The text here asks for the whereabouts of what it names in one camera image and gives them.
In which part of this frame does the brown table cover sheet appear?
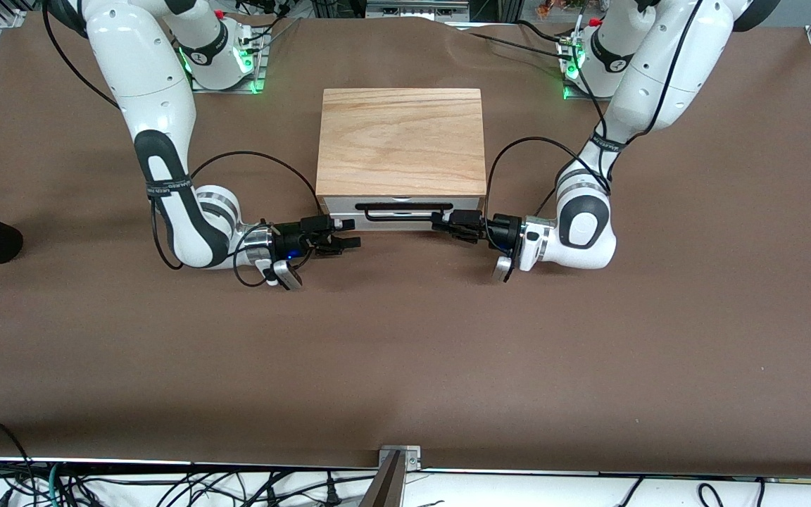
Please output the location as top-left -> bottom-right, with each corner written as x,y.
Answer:
0,14 -> 811,477

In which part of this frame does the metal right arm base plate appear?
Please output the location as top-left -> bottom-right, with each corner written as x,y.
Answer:
189,32 -> 267,96

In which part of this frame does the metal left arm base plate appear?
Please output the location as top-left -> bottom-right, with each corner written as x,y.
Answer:
557,35 -> 617,101

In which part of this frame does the black base power cable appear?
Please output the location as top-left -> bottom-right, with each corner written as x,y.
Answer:
448,20 -> 570,63

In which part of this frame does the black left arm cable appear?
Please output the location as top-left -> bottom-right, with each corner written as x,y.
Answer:
483,0 -> 705,254

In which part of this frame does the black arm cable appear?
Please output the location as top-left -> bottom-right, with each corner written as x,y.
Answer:
483,0 -> 705,254
43,0 -> 325,288

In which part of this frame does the grey background box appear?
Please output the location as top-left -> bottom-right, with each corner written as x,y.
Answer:
367,0 -> 470,20

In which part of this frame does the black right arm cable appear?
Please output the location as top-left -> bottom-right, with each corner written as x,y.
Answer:
43,0 -> 325,288

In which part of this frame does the brown angled post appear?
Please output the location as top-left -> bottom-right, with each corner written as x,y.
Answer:
358,451 -> 406,507

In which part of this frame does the white drawer with black handle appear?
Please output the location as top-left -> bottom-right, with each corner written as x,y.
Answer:
323,196 -> 482,226

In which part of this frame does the small metal edge bracket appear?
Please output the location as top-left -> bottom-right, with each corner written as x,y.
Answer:
379,445 -> 422,471

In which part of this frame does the black right arm strap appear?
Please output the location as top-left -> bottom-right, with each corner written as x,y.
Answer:
146,180 -> 194,200

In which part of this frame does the wooden drawer cabinet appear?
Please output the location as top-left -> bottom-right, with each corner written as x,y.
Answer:
315,88 -> 488,215

